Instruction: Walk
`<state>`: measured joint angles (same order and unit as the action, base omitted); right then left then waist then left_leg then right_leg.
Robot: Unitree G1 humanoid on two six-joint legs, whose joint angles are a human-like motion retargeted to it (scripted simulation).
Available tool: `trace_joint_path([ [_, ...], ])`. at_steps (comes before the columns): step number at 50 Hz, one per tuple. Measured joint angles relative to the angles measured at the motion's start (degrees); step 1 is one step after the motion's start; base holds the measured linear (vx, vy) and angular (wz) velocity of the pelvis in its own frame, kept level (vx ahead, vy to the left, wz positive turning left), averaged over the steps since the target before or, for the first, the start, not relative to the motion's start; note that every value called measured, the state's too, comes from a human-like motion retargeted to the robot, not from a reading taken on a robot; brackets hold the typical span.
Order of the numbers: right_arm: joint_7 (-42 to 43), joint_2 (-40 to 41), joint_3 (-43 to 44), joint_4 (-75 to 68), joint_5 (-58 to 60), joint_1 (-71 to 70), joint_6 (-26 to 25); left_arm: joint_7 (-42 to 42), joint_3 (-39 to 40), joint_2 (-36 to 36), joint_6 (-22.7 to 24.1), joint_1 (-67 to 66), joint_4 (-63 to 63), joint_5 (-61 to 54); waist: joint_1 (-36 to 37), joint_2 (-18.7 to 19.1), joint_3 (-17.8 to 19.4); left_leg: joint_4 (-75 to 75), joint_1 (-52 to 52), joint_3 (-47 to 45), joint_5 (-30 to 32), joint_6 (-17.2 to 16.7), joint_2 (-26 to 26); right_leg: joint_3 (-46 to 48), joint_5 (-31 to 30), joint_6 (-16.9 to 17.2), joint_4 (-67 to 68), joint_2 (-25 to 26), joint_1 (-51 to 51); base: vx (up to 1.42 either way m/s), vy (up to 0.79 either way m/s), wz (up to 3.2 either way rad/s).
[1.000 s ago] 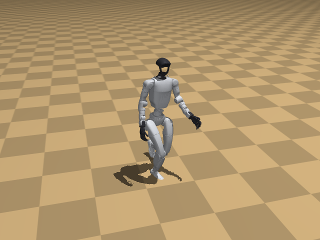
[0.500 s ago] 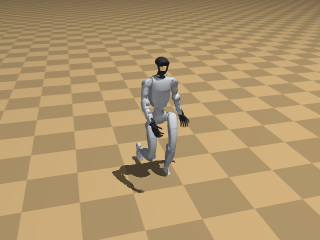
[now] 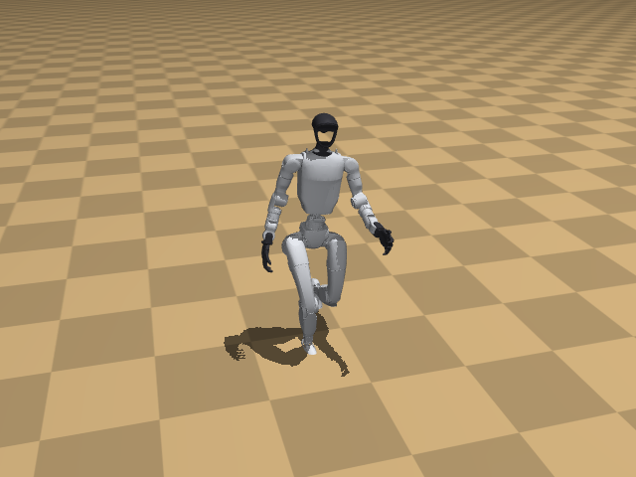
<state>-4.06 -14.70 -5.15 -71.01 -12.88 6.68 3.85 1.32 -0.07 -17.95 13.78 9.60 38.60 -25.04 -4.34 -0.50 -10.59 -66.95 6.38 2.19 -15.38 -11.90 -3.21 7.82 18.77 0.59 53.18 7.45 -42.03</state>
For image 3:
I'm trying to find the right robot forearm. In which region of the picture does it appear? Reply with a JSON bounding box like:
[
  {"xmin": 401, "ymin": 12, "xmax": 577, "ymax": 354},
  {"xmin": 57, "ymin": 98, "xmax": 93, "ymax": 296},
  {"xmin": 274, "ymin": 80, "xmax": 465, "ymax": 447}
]
[{"xmin": 262, "ymin": 192, "xmax": 282, "ymax": 240}]

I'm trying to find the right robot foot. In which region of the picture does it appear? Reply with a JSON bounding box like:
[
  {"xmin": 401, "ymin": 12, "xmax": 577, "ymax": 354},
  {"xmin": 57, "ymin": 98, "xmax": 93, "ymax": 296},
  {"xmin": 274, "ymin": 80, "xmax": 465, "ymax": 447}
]
[{"xmin": 301, "ymin": 339, "xmax": 317, "ymax": 355}]

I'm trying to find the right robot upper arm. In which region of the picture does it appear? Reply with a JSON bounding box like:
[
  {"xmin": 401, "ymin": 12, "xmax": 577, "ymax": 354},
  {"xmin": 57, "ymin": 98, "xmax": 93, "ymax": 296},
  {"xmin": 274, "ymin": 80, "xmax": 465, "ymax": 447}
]
[{"xmin": 274, "ymin": 154, "xmax": 303, "ymax": 207}]

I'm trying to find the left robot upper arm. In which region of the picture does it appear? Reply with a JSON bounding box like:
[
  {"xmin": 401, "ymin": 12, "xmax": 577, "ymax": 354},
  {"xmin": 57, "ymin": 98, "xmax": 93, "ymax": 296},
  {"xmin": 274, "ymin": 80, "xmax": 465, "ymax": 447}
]
[{"xmin": 342, "ymin": 156, "xmax": 367, "ymax": 210}]

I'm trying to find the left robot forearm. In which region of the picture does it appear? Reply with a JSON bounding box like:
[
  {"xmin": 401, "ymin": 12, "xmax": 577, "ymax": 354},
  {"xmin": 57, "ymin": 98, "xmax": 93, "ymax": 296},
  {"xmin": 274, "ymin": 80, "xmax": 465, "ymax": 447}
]
[{"xmin": 358, "ymin": 194, "xmax": 378, "ymax": 234}]

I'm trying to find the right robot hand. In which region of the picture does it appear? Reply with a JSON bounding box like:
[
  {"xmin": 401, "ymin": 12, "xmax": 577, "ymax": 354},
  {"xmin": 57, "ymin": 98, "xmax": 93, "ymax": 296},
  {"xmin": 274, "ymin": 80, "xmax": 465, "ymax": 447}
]
[{"xmin": 261, "ymin": 233, "xmax": 273, "ymax": 272}]

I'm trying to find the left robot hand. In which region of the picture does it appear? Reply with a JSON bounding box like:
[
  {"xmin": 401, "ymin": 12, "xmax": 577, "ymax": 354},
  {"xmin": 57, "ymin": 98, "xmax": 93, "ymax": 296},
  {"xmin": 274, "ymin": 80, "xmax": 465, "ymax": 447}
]
[{"xmin": 374, "ymin": 222, "xmax": 394, "ymax": 255}]

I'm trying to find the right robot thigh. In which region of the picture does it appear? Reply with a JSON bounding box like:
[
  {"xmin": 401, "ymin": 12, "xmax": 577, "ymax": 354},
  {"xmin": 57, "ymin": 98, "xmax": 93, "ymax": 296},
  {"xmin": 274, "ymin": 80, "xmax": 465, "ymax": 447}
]
[{"xmin": 281, "ymin": 232, "xmax": 319, "ymax": 315}]

